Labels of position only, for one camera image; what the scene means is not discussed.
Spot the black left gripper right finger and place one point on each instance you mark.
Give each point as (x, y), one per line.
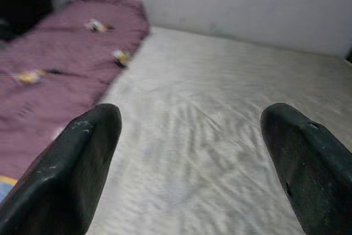
(316, 169)

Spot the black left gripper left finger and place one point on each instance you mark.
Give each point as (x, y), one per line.
(63, 169)

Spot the purple cartoon print blanket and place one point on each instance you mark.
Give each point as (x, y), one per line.
(68, 67)

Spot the black tufted headboard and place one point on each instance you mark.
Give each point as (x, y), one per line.
(349, 56)

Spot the white quilted mattress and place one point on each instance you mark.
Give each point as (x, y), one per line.
(206, 108)

